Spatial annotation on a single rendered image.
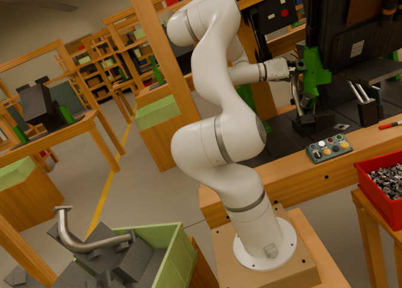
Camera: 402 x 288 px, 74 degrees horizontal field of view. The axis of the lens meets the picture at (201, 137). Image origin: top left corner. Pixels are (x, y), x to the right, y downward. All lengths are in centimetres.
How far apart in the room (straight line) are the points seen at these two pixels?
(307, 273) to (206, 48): 63
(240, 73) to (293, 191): 54
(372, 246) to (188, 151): 90
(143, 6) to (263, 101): 81
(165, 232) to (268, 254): 41
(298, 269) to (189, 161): 39
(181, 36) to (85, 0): 1066
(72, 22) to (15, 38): 211
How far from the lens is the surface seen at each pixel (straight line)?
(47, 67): 1205
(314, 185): 117
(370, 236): 126
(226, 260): 87
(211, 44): 74
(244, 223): 73
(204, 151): 60
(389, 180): 106
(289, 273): 79
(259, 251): 80
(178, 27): 85
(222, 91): 64
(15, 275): 101
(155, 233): 108
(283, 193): 114
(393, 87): 163
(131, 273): 107
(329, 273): 87
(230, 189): 66
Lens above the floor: 156
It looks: 23 degrees down
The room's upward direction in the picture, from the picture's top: 24 degrees counter-clockwise
